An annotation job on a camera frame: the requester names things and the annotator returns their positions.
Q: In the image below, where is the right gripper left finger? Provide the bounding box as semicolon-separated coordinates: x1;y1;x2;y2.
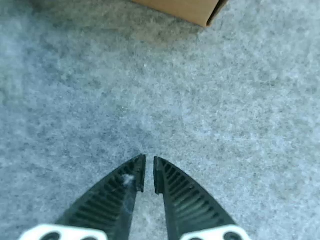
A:
17;153;147;240

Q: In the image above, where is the brown cardboard box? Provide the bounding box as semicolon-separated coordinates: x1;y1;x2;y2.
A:
131;0;229;28

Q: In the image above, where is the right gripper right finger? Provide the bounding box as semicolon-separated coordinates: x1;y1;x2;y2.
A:
152;156;251;240

